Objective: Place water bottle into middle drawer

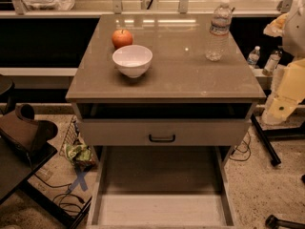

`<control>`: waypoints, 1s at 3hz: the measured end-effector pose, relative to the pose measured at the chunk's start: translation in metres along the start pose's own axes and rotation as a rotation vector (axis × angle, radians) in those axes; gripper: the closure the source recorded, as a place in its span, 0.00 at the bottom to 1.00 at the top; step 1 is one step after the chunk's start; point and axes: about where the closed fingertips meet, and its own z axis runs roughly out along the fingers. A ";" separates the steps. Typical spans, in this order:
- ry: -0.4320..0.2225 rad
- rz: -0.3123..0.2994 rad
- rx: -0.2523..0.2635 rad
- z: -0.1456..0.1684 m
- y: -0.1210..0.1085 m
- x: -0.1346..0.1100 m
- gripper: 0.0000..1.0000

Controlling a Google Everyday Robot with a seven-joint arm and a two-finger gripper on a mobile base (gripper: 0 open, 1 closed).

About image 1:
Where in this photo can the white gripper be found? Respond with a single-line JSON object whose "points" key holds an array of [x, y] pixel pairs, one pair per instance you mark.
{"points": [[295, 32]]}

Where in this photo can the clear plastic water bottle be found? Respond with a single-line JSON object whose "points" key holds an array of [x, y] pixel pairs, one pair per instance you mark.
{"points": [[219, 31]]}

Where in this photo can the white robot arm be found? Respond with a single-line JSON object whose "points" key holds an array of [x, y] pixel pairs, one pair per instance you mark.
{"points": [[293, 30]]}

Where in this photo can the yellowish bottle on ledge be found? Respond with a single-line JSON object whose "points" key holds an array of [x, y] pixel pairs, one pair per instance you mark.
{"points": [[272, 62]]}

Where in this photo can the small water bottle on ledge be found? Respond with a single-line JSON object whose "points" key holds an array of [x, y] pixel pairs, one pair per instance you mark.
{"points": [[253, 57]]}

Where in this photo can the grey drawer cabinet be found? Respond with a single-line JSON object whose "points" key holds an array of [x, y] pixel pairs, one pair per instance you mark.
{"points": [[180, 82]]}

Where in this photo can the open grey middle drawer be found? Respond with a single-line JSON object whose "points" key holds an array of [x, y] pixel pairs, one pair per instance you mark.
{"points": [[161, 188]]}

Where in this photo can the closed grey upper drawer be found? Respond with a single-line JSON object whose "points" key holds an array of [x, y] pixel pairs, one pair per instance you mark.
{"points": [[161, 132]]}

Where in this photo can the black stand leg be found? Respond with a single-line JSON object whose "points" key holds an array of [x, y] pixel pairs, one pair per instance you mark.
{"points": [[267, 136]]}

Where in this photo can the black caster wheel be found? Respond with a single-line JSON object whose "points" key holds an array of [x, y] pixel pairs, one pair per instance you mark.
{"points": [[272, 222]]}

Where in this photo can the white ceramic bowl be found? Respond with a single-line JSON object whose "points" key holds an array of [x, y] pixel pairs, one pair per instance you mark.
{"points": [[132, 60]]}

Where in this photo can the red apple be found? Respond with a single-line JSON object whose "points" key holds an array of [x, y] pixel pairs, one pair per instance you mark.
{"points": [[121, 38]]}

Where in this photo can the blue tape cross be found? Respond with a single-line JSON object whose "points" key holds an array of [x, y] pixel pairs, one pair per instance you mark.
{"points": [[80, 179]]}

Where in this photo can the wire basket with snack bags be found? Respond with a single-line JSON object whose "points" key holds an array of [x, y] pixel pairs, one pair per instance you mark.
{"points": [[74, 149]]}

